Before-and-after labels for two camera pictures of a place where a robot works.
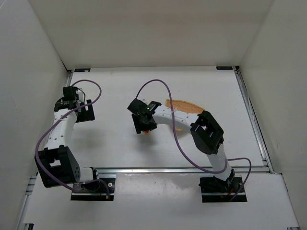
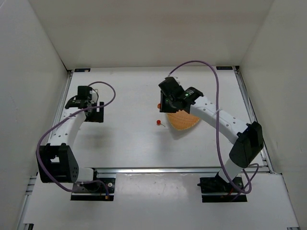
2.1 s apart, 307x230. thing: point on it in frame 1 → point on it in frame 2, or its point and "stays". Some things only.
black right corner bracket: x=224 y=67 stays
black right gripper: x=140 y=125 → x=164 y=105
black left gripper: x=86 y=112 → x=96 y=115
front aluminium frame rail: x=150 y=170 stays
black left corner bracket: x=82 y=70 stays
